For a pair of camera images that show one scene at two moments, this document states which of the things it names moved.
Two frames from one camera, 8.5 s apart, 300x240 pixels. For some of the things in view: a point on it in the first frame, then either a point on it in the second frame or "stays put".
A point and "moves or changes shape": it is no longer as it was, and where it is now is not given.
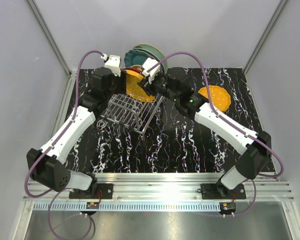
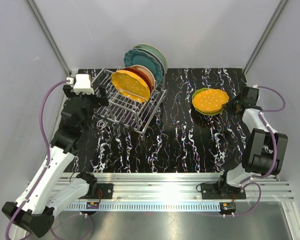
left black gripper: (121, 81) -> (99, 101)
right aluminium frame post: (258, 48) stays put
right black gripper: (148, 86) -> (228, 105)
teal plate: (134, 57) stays put
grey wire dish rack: (131, 113) stays put
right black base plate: (220, 191) stays put
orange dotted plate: (220, 97) moves or changes shape
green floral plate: (155, 52) stays put
